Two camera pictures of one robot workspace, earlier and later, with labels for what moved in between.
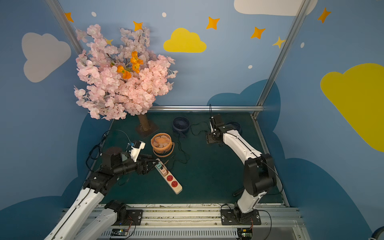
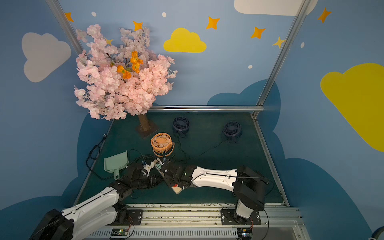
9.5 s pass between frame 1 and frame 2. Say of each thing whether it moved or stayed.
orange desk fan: stayed
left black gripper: moved
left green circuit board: stayed
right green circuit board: stayed
